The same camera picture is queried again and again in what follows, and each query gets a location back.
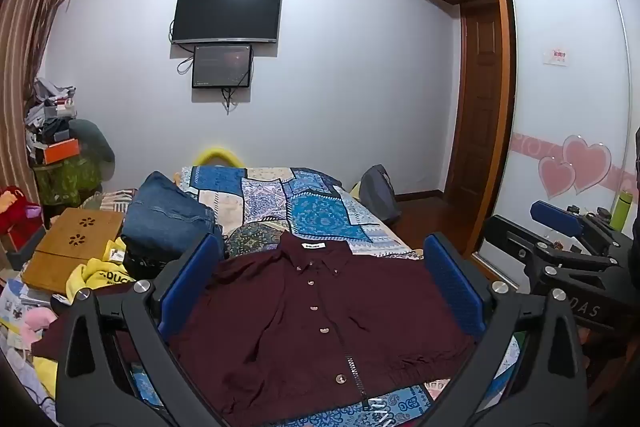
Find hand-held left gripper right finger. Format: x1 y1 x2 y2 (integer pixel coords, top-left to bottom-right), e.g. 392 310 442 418
422 232 596 427

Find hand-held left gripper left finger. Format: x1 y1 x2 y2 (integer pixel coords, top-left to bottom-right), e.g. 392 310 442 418
56 233 226 427

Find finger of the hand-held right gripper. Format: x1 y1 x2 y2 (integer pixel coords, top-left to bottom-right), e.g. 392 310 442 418
531 201 626 253
481 214 621 295

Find maroon button shirt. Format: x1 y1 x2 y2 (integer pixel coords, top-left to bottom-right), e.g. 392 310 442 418
32 232 478 425

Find black bag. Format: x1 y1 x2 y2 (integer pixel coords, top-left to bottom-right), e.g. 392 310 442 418
122 249 166 280

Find green bottle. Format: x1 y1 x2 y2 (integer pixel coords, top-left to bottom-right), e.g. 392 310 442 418
611 192 632 225

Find blue jeans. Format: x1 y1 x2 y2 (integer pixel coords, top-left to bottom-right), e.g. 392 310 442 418
121 171 223 263

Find yellow printed garment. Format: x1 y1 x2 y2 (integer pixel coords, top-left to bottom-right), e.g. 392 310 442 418
65 237 128 303

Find grey backpack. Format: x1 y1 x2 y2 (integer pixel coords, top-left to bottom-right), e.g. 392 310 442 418
359 164 401 225

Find yellow curved cushion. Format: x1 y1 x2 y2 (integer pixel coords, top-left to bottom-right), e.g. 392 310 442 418
194 147 241 168

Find wooden folding table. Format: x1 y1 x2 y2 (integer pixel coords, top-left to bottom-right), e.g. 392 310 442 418
22 207 125 295

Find brown wooden door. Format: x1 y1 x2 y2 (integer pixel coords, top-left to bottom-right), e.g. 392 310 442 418
445 2 506 208

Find blue patchwork bedsheet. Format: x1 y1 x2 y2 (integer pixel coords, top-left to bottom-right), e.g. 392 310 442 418
180 164 523 427

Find green patterned cloth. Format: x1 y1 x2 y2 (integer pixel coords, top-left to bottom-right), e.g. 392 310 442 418
35 154 103 208

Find pink cloth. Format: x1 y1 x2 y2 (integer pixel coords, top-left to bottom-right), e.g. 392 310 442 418
20 309 58 343

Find dark green bag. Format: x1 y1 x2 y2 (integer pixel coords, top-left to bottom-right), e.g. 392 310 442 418
67 119 117 162

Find orange box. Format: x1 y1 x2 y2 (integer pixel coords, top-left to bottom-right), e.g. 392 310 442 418
42 138 82 164

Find red plush toy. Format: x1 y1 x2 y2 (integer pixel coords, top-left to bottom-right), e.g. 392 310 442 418
0 186 41 235

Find pile of mixed clutter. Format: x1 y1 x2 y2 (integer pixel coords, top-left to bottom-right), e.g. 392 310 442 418
22 77 81 158

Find brown striped curtain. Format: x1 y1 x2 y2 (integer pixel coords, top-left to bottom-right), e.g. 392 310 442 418
0 0 81 192

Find small black wall monitor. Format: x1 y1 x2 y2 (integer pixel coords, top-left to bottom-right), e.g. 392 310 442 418
191 44 253 89

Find large black wall television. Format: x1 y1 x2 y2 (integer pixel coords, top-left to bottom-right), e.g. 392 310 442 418
171 0 283 45

